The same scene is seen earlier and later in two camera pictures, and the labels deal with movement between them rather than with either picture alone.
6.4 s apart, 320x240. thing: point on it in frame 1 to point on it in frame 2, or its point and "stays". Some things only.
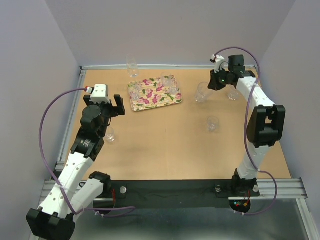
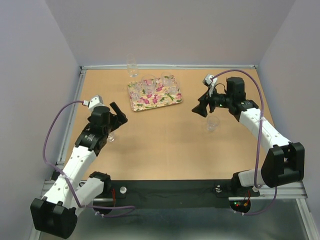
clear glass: [110, 134] stays
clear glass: [173, 89] stays
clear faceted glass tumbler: [168, 79] stays
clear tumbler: [201, 95] to [149, 83]
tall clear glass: [132, 66] stays
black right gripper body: [220, 79] to [221, 100]
